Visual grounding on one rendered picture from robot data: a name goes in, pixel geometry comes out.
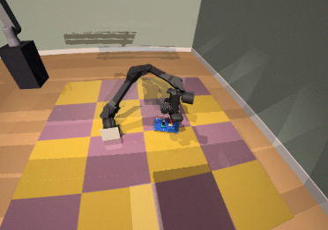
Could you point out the blue circuit board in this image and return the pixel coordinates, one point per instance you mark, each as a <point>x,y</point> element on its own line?
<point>166,125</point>

